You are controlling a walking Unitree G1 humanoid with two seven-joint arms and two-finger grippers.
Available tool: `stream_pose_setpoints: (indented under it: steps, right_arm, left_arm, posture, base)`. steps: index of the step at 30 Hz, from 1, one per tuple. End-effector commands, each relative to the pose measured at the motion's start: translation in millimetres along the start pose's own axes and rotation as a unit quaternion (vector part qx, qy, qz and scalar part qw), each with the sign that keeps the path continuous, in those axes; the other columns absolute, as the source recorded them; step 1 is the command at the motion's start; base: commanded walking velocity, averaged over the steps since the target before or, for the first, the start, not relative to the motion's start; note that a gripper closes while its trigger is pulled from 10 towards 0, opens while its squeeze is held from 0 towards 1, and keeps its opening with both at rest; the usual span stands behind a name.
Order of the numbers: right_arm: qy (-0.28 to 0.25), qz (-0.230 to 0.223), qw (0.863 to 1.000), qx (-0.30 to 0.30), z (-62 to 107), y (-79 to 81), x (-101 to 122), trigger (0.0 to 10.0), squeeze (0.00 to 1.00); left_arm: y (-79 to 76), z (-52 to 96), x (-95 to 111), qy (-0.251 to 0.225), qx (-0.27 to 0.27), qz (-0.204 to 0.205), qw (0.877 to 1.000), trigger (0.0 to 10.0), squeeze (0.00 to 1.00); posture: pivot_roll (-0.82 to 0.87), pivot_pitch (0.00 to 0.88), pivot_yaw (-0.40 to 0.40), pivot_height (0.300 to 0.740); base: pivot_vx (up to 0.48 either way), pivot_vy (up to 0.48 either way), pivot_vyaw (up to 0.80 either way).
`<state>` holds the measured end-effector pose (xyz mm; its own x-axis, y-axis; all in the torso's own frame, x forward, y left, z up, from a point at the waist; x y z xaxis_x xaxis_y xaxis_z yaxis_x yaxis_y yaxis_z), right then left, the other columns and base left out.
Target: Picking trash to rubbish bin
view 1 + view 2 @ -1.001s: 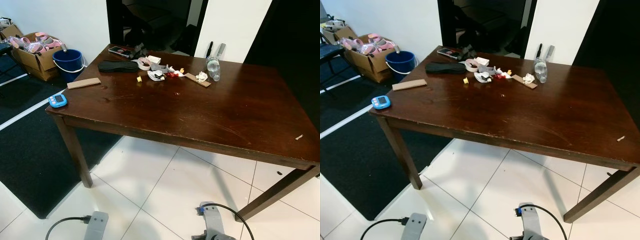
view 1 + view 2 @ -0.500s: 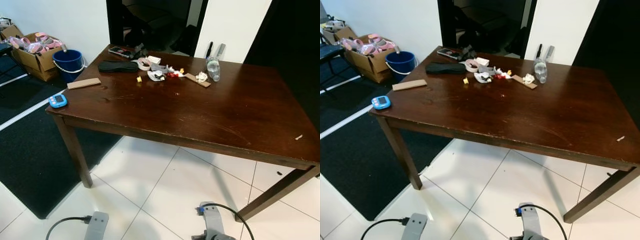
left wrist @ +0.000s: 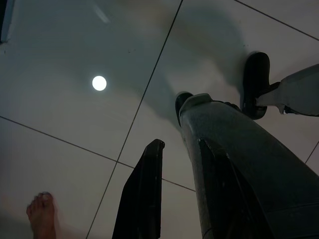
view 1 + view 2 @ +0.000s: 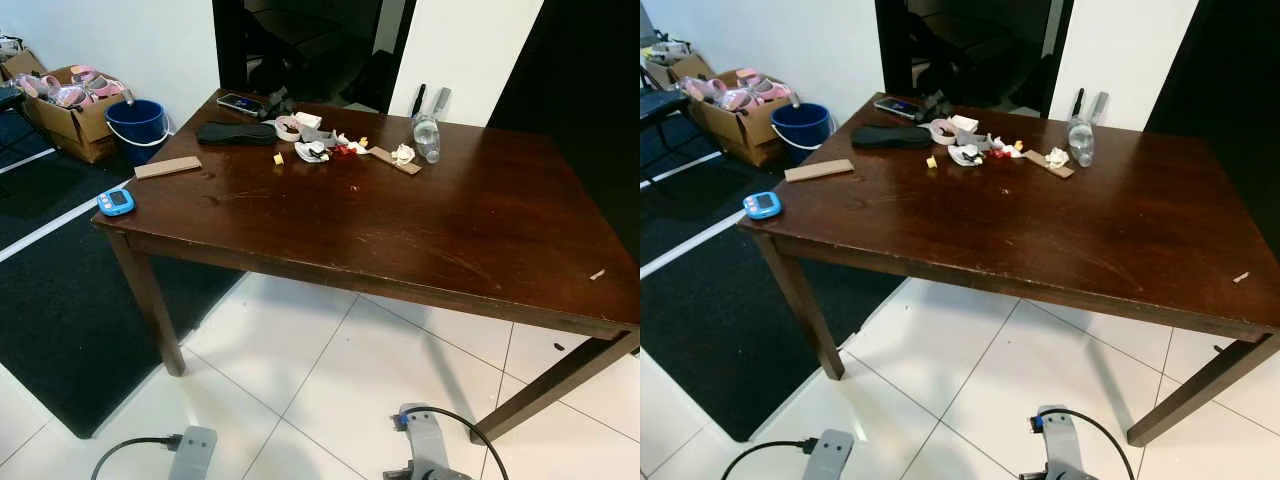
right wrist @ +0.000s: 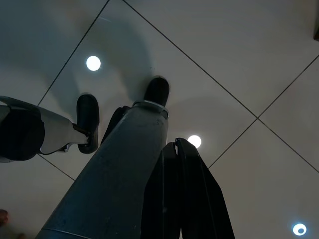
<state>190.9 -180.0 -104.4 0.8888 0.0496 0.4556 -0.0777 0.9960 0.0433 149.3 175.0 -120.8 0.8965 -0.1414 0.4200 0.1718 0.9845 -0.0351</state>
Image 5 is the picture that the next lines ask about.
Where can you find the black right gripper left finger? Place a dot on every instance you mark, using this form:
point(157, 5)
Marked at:
point(159, 199)

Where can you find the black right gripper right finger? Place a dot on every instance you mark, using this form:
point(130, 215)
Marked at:
point(199, 204)

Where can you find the grey robot right leg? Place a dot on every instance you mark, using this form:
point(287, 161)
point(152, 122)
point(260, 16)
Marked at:
point(119, 174)

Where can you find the black robot right foot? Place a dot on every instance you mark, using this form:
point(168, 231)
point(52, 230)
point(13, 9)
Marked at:
point(157, 89)

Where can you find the black robot foot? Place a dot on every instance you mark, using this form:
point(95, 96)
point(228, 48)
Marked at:
point(157, 89)
point(87, 109)

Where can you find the black robot left foot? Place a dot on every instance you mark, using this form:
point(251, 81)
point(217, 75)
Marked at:
point(87, 109)

